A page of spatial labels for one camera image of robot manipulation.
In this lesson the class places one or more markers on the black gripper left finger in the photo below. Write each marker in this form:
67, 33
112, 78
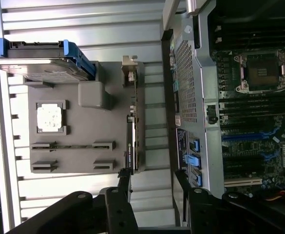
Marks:
118, 209

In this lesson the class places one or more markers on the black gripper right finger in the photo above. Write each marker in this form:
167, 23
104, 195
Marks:
203, 209

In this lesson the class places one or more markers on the white expansion slot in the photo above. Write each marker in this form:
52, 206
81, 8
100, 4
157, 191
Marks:
242, 182

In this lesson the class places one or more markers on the black expansion slot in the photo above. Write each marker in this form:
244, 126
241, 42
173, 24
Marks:
242, 171
242, 160
242, 127

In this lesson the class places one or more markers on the green RAM stick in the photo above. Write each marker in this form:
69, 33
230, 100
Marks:
71, 146

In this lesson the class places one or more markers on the grey parts rack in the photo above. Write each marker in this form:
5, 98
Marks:
83, 136

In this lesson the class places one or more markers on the blue expansion slot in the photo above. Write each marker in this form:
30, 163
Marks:
242, 137

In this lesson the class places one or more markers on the green motherboard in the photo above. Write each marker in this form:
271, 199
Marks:
276, 129

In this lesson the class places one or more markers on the silver CPU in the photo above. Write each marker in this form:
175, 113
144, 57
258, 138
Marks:
49, 118

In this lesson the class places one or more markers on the open black PC case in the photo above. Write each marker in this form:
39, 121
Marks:
205, 85

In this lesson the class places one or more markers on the CPU socket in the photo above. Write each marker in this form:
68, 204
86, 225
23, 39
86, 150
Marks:
261, 70

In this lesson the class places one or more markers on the silver hard disk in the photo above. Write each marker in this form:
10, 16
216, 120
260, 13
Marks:
35, 70

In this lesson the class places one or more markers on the blue disk caddy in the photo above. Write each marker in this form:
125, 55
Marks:
71, 51

